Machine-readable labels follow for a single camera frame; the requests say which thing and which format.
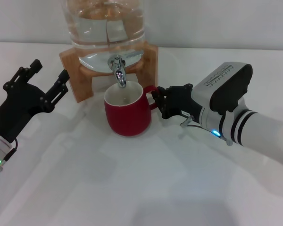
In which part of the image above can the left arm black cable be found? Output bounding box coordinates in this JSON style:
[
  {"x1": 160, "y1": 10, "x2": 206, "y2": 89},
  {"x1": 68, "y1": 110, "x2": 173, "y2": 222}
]
[{"x1": 1, "y1": 138, "x2": 19, "y2": 167}]

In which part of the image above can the red ceramic cup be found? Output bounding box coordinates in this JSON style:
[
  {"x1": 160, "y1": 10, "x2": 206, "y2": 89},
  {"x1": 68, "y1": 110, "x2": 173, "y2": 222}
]
[{"x1": 103, "y1": 81, "x2": 159, "y2": 137}]

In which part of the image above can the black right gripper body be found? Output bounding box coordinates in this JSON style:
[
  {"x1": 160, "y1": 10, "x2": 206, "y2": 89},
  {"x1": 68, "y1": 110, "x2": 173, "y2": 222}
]
[{"x1": 165, "y1": 83, "x2": 204, "y2": 124}]

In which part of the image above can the glass water dispenser jar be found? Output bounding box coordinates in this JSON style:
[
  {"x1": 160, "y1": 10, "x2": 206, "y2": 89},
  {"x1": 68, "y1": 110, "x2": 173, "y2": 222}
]
[{"x1": 61, "y1": 0, "x2": 147, "y2": 73}]

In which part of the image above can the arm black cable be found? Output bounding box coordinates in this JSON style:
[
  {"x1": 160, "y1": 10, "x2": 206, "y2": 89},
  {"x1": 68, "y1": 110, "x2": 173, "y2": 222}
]
[
  {"x1": 180, "y1": 114, "x2": 233, "y2": 145},
  {"x1": 1, "y1": 138, "x2": 19, "y2": 167}
]

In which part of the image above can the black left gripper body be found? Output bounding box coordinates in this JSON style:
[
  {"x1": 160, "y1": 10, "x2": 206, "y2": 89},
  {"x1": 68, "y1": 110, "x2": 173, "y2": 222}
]
[{"x1": 0, "y1": 82, "x2": 49, "y2": 142}]

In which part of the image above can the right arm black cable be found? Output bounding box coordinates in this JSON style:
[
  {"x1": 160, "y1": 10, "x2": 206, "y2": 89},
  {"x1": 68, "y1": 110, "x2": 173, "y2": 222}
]
[{"x1": 180, "y1": 114, "x2": 233, "y2": 145}]

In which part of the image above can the wooden dispenser stand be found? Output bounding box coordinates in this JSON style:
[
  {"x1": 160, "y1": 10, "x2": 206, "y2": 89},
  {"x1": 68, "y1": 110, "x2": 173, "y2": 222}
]
[{"x1": 58, "y1": 42, "x2": 159, "y2": 103}]

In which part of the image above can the chrome faucet spout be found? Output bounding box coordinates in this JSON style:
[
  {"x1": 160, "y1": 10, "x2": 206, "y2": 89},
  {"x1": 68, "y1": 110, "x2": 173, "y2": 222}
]
[{"x1": 108, "y1": 54, "x2": 128, "y2": 89}]

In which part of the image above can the right wrist camera housing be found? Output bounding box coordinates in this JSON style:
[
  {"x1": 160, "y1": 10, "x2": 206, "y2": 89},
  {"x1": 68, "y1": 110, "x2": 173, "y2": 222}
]
[{"x1": 193, "y1": 62, "x2": 253, "y2": 114}]

